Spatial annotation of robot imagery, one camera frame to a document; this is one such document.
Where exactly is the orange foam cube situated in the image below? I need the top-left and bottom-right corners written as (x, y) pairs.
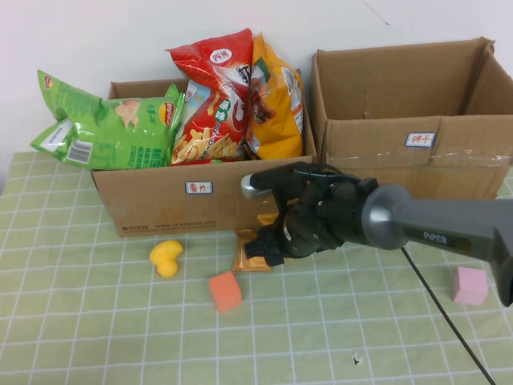
top-left (207, 270), bottom-right (244, 314)

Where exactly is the green Lay's chip bag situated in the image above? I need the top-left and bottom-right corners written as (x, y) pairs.
top-left (66, 83), bottom-right (186, 172)

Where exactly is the white label red handwriting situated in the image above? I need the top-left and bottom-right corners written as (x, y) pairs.
top-left (184, 180), bottom-right (213, 197)
top-left (403, 132), bottom-right (436, 149)

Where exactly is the pale blue snack bag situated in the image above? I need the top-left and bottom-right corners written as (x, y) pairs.
top-left (184, 79), bottom-right (213, 121)

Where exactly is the green checkered tablecloth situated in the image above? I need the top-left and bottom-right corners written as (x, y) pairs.
top-left (0, 151), bottom-right (513, 385)

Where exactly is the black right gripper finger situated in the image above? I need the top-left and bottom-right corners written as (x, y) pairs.
top-left (264, 249), bottom-right (286, 268)
top-left (244, 230), bottom-right (280, 260)

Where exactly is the gold snack packet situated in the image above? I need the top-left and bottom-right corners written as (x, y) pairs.
top-left (231, 229), bottom-right (273, 274)

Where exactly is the yellow chip bag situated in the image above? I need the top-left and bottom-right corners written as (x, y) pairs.
top-left (242, 32), bottom-right (305, 161)

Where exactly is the yellow rubber duck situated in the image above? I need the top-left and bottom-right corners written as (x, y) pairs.
top-left (148, 239), bottom-right (185, 278)

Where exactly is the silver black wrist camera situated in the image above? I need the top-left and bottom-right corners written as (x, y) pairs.
top-left (240, 161), bottom-right (310, 201)

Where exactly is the pink foam cube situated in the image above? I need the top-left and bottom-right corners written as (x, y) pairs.
top-left (452, 266), bottom-right (489, 306)

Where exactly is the yellow snack packet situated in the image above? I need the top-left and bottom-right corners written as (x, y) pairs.
top-left (256, 213), bottom-right (281, 229)

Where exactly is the taped plain cardboard box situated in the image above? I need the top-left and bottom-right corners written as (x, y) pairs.
top-left (310, 37), bottom-right (513, 201)

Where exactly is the green chip bag white label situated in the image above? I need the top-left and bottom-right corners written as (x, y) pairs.
top-left (28, 69), bottom-right (103, 164)

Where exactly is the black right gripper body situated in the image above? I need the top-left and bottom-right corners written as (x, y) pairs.
top-left (275, 176), bottom-right (380, 261)

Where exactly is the red shrimp stick bag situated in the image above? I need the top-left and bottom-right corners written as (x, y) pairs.
top-left (164, 27), bottom-right (254, 166)

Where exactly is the cardboard box printed 95338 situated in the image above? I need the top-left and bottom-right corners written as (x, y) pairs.
top-left (90, 79), bottom-right (317, 238)

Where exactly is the thin black cable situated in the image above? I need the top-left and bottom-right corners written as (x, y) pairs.
top-left (402, 247), bottom-right (497, 385)

